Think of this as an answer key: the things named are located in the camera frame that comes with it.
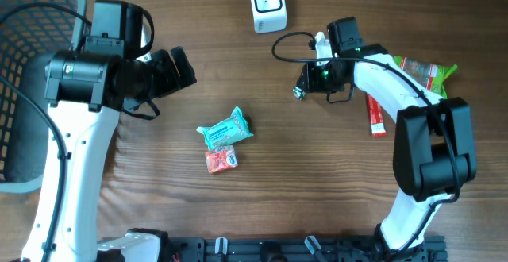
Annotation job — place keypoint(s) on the white barcode scanner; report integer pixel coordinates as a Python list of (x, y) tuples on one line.
[(269, 15)]

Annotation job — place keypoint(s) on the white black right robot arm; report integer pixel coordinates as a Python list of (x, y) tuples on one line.
[(434, 150)]

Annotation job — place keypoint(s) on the green candy bag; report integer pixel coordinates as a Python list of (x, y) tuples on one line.
[(430, 76)]

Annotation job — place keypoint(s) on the red coffee stick sachet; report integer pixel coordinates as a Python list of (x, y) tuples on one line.
[(375, 114)]

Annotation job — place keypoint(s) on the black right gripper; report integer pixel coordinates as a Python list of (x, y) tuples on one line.
[(313, 84)]

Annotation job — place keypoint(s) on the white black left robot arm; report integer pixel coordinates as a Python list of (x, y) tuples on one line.
[(112, 71)]

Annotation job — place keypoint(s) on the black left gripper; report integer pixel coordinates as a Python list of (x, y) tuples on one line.
[(171, 81)]

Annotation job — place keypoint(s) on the orange snack packet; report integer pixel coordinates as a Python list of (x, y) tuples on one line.
[(221, 159)]

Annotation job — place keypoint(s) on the green white gum pack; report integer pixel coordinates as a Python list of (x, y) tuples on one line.
[(299, 93)]

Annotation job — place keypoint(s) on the teal tissue pack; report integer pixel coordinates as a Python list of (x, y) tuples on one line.
[(227, 132)]

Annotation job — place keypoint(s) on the grey plastic shopping basket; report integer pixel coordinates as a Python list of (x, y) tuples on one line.
[(32, 31)]

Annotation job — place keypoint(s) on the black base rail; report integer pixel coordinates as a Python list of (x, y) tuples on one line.
[(352, 248)]

